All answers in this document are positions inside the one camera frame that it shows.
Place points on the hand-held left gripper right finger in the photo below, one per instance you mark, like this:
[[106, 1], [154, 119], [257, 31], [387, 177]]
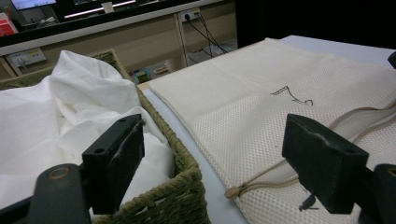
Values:
[[323, 168]]

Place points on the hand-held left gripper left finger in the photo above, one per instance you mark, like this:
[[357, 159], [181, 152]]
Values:
[[113, 161]]

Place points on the white cloth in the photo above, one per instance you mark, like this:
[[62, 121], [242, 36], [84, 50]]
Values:
[[62, 109]]

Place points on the green woven basket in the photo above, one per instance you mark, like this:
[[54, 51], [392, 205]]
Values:
[[183, 193]]

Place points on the cream mesh laundry bag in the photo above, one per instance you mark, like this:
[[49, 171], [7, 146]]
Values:
[[249, 124]]

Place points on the small clutter under desk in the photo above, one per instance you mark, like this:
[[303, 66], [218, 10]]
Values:
[[149, 73]]

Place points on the beige wooden desk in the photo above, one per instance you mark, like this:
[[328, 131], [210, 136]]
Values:
[[140, 40]]

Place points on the white socket panel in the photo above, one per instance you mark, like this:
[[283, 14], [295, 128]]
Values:
[[26, 57]]

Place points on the black curtain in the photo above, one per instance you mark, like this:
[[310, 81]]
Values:
[[311, 18]]

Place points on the red box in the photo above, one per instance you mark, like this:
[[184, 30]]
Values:
[[7, 26]]

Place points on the computer monitor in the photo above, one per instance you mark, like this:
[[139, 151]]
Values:
[[32, 3]]

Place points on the white wall socket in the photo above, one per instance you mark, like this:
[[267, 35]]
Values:
[[189, 14]]

